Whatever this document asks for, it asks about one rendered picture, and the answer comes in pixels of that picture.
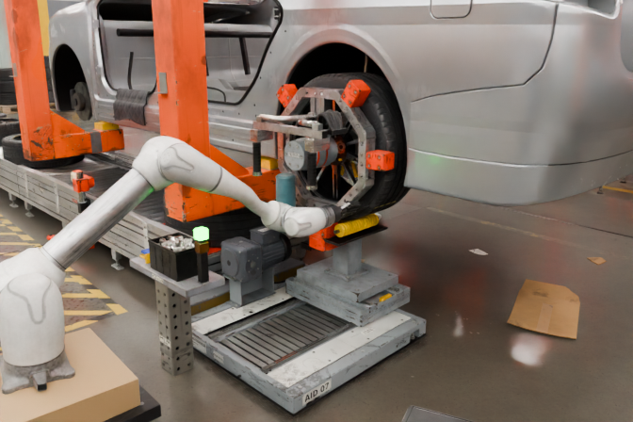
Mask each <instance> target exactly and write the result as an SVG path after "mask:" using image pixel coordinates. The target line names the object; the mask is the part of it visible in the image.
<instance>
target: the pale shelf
mask: <svg viewBox="0 0 633 422"><path fill-rule="evenodd" d="M129 262H130V267H132V268H134V269H136V270H138V271H140V272H142V273H143V274H145V275H147V276H149V277H150V278H152V279H154V280H156V281H157V282H159V283H161V284H163V285H164V286H166V287H168V288H169V289H171V290H173V291H175V292H176V293H178V294H180V295H182V296H184V297H185V298H190V297H192V296H195V295H198V294H201V293H203V292H205V291H208V290H211V289H214V288H217V287H219V286H222V285H225V278H224V277H222V276H220V275H218V274H217V273H215V272H213V271H211V270H208V273H209V281H210V283H208V284H199V283H198V275H197V276H194V277H191V278H188V279H185V280H183V281H180V282H176V281H174V280H173V279H171V278H169V277H167V276H165V275H164V274H162V273H160V272H158V271H156V270H154V269H152V268H151V264H150V263H149V264H146V263H145V259H143V258H141V257H136V258H132V259H130V260H129Z"/></svg>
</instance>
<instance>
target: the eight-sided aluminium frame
mask: <svg viewBox="0 0 633 422"><path fill-rule="evenodd" d="M343 92H344V89H328V88H315V87H305V88H300V89H299V90H298V91H297V93H296V94H295V96H294V97H293V98H292V100H291V101H290V103H289V104H288V106H287V107H286V108H285V110H284V112H283V113H282V114H281V116H294V115H299V114H300V112H301V111H302V110H303V108H304V107H305V105H306V104H307V103H308V101H309V100H310V99H311V97H316V98H325V99H331V100H335V101H336V102H337V104H338V105H339V107H340V108H341V110H342V111H343V113H344V114H345V116H346V117H347V119H348V120H349V122H350V124H351V125H352V127H353V128H354V130H355V131H356V133H357V134H358V137H359V144H358V182H357V183H356V184H355V185H354V186H353V187H352V188H351V189H350V190H349V191H348V192H347V193H346V194H345V195H344V196H343V198H342V199H341V200H340V201H339V202H338V203H337V202H333V201H329V200H326V199H322V198H318V197H315V196H313V195H312V194H311V192H310V190H307V189H306V185H305V183H304V182H303V180H302V178H301V177H300V174H299V173H298V171H297V170H291V169H290V168H289V167H288V166H287V165H286V163H285V160H284V148H285V145H286V144H287V143H288V142H289V141H291V140H292V135H291V134H286V133H280V132H277V139H278V161H277V163H278V168H279V170H280V172H281V173H293V174H294V175H295V176H296V178H295V183H296V198H297V200H298V202H299V203H300V205H301V206H304V207H306V206H307V207H313V208H315V207H318V206H321V205H332V204H334V205H336V206H339V205H345V204H346V201H349V202H352V201H358V200H359V199H360V198H361V197H363V196H364V195H365V194H366V193H367V192H368V190H370V189H371V188H372V187H373V186H374V180H375V177H374V173H375V171H374V170H370V169H367V168H366V167H365V162H366V152H369V151H374V150H375V138H376V131H375V129H374V128H373V125H371V124H370V122H369V121H368V119H367V118H366V116H365V114H364V113H363V111H362V110H361V109H360V107H349V106H348V105H347V104H346V103H345V101H344V100H343V99H342V98H341V95H342V94H343ZM277 123H279V124H286V125H292V123H293V122H277Z"/></svg>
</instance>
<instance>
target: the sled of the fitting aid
mask: <svg viewBox="0 0 633 422"><path fill-rule="evenodd" d="M410 289H411V288H410V287H409V286H406V285H403V284H395V285H393V286H391V287H389V288H387V289H385V290H383V291H382V292H380V293H378V294H376V295H374V296H371V297H369V298H367V299H365V300H362V301H360V302H355V301H352V300H349V299H346V298H344V297H341V296H339V295H337V294H334V293H333V292H331V291H328V290H326V289H323V288H321V287H319V286H316V285H314V284H310V283H308V282H305V281H304V280H301V279H299V278H297V275H295V276H292V277H289V278H287V279H285V293H286V294H289V295H291V296H293V297H295V298H297V299H300V300H303V301H305V302H307V303H310V304H312V305H314V306H315V307H317V308H320V309H322V310H324V311H326V312H328V313H331V314H333V315H335V316H337V317H341V318H343V319H345V320H346V321H348V322H351V323H353V324H355V325H357V326H359V327H363V326H364V325H366V324H368V323H370V322H372V321H374V320H376V319H378V318H379V317H382V316H384V315H386V314H388V313H390V312H392V311H394V310H395V309H397V308H398V307H400V306H402V305H404V304H406V303H408V302H410Z"/></svg>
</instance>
